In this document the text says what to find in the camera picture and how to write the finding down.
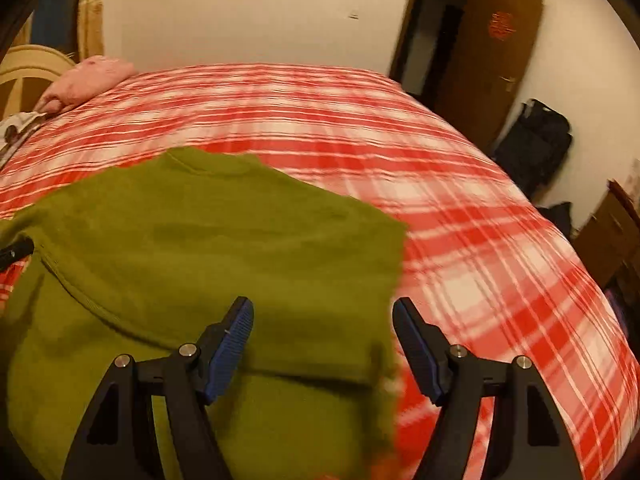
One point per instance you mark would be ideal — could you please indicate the dark wooden door frame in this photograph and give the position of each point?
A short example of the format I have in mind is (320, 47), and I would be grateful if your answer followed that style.
(407, 20)

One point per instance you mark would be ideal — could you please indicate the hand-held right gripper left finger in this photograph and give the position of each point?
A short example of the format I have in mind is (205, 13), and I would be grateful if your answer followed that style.
(231, 345)

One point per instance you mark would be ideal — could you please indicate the cream wooden board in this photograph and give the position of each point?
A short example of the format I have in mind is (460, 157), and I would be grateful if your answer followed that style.
(91, 10)

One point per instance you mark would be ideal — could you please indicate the brown wooden door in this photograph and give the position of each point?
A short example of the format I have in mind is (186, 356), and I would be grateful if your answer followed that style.
(480, 70)

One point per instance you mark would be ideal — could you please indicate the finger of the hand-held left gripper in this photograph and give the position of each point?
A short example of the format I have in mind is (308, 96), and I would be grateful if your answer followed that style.
(15, 254)

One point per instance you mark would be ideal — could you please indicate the cream wooden headboard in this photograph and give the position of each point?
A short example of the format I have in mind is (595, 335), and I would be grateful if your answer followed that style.
(25, 72)

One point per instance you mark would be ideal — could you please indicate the red plaid blanket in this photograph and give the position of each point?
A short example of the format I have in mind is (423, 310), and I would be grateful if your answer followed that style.
(475, 220)

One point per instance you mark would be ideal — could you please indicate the white printed cloth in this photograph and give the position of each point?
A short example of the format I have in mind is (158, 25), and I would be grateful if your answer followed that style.
(17, 132)

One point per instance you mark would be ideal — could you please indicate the pink pillow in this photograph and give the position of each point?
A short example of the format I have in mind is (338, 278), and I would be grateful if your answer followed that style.
(90, 80)

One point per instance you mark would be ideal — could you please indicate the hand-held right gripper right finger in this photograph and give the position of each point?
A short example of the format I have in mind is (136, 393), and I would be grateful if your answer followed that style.
(414, 347)

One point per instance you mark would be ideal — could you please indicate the dark cloth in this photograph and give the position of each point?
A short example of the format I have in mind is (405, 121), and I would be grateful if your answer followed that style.
(557, 217)

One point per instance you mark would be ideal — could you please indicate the green striped knit sweater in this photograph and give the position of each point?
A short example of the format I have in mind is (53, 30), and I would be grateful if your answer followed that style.
(200, 250)

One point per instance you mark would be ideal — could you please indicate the red door decoration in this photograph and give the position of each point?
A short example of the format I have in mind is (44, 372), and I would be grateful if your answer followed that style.
(501, 25)

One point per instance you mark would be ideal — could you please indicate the brown wooden cabinet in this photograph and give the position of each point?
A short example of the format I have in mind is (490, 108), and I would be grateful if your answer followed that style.
(607, 240)

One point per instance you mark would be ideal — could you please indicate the black bag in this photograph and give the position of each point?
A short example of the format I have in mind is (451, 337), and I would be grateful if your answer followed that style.
(532, 145)

